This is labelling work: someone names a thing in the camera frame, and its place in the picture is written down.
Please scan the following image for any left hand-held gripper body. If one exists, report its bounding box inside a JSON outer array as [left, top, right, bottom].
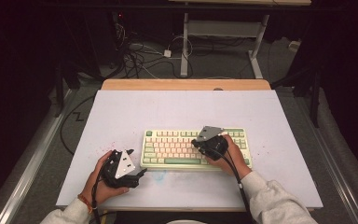
[[101, 149, 141, 189]]

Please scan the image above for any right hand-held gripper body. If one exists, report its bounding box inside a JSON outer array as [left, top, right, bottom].
[[196, 125, 229, 161]]

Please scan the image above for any green and pink keyboard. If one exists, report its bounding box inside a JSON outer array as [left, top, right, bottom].
[[139, 127, 253, 172]]

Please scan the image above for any person's left hand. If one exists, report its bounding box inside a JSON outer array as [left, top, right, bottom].
[[80, 149, 131, 207]]

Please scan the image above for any person's right hand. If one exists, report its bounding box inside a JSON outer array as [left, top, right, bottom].
[[204, 133, 253, 180]]

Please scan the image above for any white power strip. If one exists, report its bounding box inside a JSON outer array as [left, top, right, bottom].
[[288, 40, 302, 53]]

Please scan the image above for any dark device with red light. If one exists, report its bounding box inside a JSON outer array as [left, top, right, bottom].
[[111, 10, 127, 34]]

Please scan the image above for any left hand-held gripper cable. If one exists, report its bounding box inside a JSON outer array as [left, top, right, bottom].
[[90, 158, 107, 224]]

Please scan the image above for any hand-held gripper cable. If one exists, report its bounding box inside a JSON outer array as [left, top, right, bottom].
[[210, 148, 254, 224], [90, 158, 107, 224]]

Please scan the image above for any orange bracelet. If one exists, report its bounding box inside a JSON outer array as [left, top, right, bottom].
[[76, 193, 94, 215]]

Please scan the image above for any right hand-held gripper cable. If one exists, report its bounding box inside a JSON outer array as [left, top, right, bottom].
[[210, 148, 254, 224]]

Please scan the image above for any black floor cable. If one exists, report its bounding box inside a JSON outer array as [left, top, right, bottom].
[[59, 94, 97, 157]]

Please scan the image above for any bundle of floor cables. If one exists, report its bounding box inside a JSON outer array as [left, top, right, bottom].
[[113, 22, 185, 79]]

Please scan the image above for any aluminium floor rail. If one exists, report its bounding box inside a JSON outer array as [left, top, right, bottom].
[[0, 89, 76, 224], [293, 92, 358, 224]]

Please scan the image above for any white desk frame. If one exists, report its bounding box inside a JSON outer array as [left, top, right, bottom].
[[169, 0, 312, 79]]

